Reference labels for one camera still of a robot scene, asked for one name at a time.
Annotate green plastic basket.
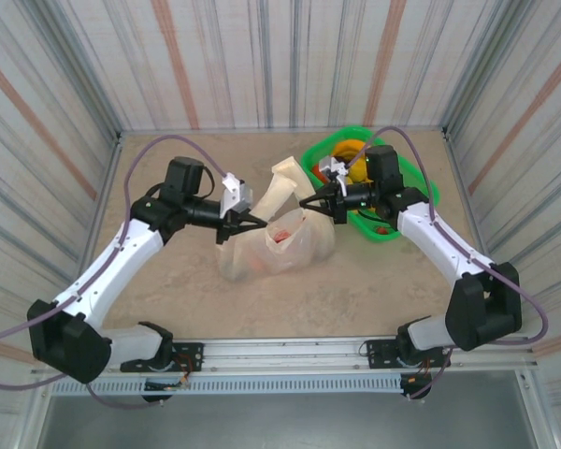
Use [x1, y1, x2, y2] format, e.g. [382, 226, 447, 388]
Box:
[300, 124, 441, 244]

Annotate cream plastic bag orange print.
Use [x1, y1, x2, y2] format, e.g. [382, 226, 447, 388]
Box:
[216, 156, 337, 283]

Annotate yellow fake banana bunch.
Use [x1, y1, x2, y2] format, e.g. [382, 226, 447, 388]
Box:
[347, 163, 373, 186]
[331, 138, 371, 163]

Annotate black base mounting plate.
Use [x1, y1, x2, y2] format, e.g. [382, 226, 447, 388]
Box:
[170, 341, 206, 374]
[364, 339, 403, 370]

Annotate grey metal panel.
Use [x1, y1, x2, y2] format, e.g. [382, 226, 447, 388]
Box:
[36, 369, 546, 449]

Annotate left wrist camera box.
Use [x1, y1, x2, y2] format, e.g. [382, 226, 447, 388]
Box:
[219, 172, 255, 220]

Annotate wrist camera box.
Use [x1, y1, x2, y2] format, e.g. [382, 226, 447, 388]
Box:
[318, 156, 352, 197]
[219, 172, 255, 220]

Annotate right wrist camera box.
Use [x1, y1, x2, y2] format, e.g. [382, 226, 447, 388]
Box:
[318, 156, 352, 197]

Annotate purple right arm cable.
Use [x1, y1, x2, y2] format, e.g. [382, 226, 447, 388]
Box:
[348, 125, 551, 401]

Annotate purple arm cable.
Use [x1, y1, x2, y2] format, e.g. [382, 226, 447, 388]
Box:
[348, 125, 551, 401]
[0, 135, 228, 411]

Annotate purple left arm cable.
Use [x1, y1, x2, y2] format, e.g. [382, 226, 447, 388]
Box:
[0, 135, 228, 411]

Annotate aluminium mounting rail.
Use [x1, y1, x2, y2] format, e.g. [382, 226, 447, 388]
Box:
[93, 335, 541, 375]

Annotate slotted grey cable duct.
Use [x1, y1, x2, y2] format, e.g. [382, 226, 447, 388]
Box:
[50, 376, 403, 398]

